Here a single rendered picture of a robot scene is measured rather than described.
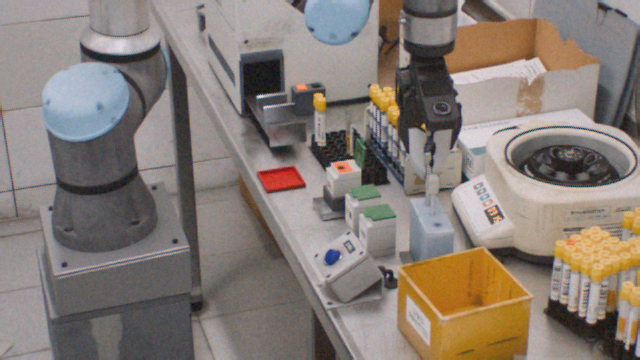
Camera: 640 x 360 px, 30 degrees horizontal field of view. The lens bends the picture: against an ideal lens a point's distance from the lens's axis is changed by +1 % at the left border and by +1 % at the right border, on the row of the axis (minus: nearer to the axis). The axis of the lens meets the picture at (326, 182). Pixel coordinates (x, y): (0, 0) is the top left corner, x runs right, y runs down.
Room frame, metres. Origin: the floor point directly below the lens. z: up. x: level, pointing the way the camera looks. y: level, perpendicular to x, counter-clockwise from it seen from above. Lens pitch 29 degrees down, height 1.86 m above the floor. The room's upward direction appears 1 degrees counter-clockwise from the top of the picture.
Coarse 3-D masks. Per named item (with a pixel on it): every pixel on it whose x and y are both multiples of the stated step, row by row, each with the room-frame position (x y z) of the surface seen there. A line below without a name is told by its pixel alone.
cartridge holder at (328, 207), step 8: (328, 192) 1.68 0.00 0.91; (312, 200) 1.70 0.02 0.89; (320, 200) 1.69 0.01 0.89; (328, 200) 1.68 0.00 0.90; (336, 200) 1.66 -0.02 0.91; (344, 200) 1.66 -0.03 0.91; (320, 208) 1.67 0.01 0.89; (328, 208) 1.67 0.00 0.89; (336, 208) 1.66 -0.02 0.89; (344, 208) 1.66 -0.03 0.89; (320, 216) 1.66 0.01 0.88; (328, 216) 1.65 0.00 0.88; (336, 216) 1.66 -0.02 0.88
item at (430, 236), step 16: (416, 208) 1.52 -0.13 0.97; (416, 224) 1.51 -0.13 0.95; (432, 224) 1.47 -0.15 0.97; (448, 224) 1.47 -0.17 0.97; (416, 240) 1.50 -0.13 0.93; (432, 240) 1.45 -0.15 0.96; (448, 240) 1.45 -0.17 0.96; (400, 256) 1.53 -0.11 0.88; (416, 256) 1.50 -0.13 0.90; (432, 256) 1.45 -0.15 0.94
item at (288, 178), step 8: (280, 168) 1.82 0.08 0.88; (288, 168) 1.82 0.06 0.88; (296, 168) 1.82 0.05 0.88; (264, 176) 1.80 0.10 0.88; (272, 176) 1.80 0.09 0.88; (280, 176) 1.80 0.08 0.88; (288, 176) 1.80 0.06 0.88; (296, 176) 1.80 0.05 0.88; (264, 184) 1.76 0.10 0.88; (272, 184) 1.77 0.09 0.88; (280, 184) 1.77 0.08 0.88; (288, 184) 1.77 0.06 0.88; (296, 184) 1.76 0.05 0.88; (304, 184) 1.76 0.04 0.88; (272, 192) 1.75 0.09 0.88
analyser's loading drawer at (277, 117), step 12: (252, 96) 2.04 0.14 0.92; (264, 96) 1.98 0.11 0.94; (276, 96) 1.98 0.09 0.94; (252, 108) 1.99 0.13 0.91; (264, 108) 1.93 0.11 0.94; (276, 108) 1.93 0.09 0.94; (288, 108) 1.94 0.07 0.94; (264, 120) 1.93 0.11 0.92; (276, 120) 1.93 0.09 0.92; (288, 120) 1.94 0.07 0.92; (276, 132) 1.88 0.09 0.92; (288, 132) 1.88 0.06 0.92; (300, 132) 1.89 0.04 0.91; (276, 144) 1.88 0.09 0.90
